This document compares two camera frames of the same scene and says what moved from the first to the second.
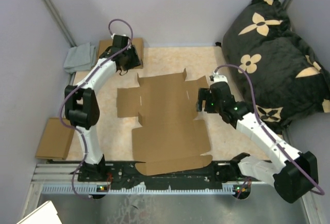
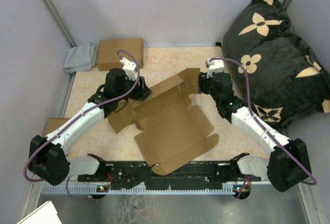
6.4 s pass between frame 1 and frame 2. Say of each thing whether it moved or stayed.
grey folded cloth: stayed
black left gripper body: moved
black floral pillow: stayed
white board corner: stayed
